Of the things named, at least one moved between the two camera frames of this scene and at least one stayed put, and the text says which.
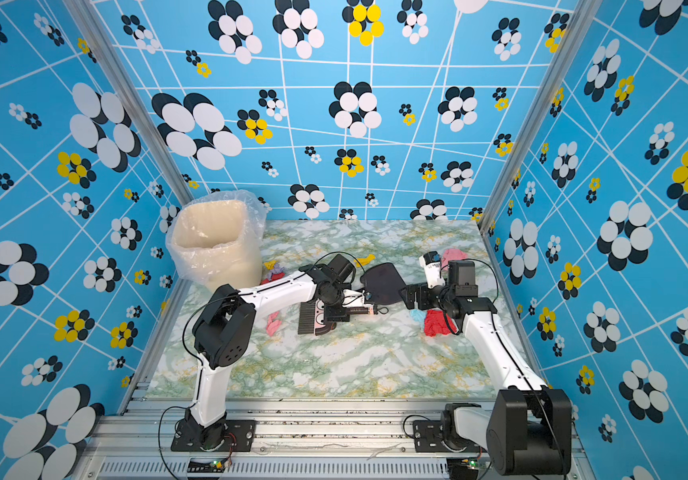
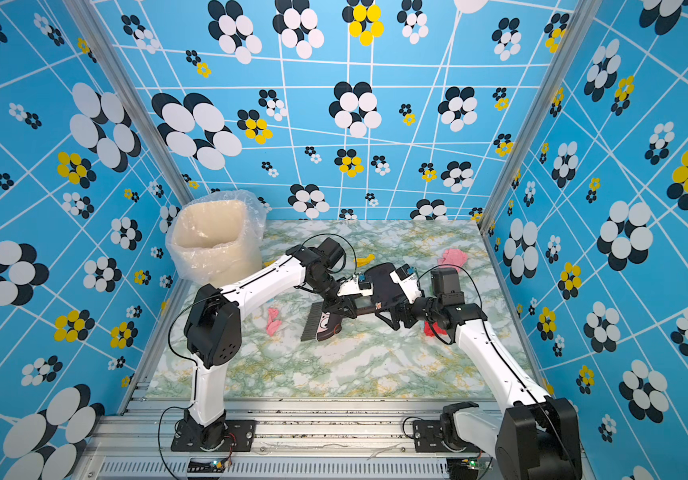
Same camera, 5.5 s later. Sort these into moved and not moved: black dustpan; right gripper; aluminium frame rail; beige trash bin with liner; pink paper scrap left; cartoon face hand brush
Moved: cartoon face hand brush; right gripper
Not moved: black dustpan; pink paper scrap left; beige trash bin with liner; aluminium frame rail
